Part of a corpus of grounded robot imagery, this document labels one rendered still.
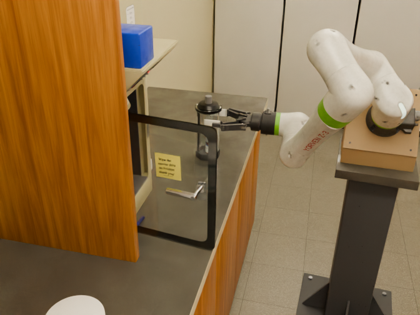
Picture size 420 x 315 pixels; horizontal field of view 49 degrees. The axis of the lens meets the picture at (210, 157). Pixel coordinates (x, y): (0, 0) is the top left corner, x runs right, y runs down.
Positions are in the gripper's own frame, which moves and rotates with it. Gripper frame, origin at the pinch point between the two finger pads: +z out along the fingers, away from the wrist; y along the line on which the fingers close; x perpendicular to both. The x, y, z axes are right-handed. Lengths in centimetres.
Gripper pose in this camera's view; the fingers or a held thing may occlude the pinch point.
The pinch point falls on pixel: (211, 117)
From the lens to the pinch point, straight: 190.6
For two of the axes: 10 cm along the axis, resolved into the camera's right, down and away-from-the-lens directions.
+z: -9.8, -1.1, 1.8
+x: -0.1, 8.8, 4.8
